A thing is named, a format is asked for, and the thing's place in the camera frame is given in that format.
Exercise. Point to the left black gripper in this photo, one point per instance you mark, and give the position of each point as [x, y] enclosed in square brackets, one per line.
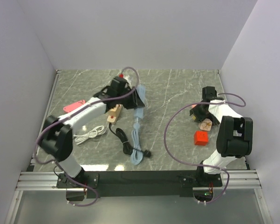
[135, 102]

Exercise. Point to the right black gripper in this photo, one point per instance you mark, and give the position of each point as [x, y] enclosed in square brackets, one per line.
[200, 118]

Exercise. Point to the patterned pink cube socket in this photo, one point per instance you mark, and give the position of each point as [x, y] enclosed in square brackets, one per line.
[205, 125]

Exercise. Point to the red cube socket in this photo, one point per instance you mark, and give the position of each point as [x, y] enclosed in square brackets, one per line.
[201, 138]

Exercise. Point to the beige wooden power strip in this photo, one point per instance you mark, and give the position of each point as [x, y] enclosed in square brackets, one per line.
[113, 114]

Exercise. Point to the light blue power strip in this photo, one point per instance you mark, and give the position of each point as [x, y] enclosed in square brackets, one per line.
[141, 99]

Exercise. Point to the pink triangular socket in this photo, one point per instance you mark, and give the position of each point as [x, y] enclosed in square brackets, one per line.
[69, 108]

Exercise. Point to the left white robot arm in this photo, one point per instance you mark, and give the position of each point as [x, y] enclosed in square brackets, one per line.
[56, 138]

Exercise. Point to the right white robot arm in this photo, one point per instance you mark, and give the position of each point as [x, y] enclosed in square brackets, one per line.
[235, 136]

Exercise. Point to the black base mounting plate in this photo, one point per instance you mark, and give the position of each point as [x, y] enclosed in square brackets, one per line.
[149, 183]

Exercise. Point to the left aluminium side rail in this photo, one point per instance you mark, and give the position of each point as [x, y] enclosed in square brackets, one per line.
[33, 161]

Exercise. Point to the aluminium front rail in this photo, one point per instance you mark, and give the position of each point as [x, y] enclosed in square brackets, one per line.
[42, 181]

